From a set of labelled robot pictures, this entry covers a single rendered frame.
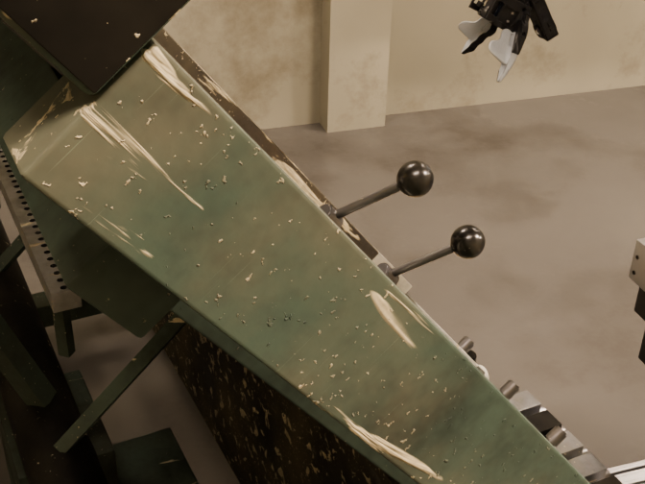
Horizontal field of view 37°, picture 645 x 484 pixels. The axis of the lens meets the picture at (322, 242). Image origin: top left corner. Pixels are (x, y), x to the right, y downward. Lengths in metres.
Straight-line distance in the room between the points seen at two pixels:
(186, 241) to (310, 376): 0.17
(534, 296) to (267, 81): 1.77
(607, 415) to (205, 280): 2.54
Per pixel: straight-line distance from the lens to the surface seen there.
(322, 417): 0.96
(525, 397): 1.89
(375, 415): 0.79
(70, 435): 1.82
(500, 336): 3.34
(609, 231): 4.06
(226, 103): 1.50
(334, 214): 1.01
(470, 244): 1.05
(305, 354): 0.72
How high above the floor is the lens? 1.95
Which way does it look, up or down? 31 degrees down
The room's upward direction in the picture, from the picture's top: 2 degrees clockwise
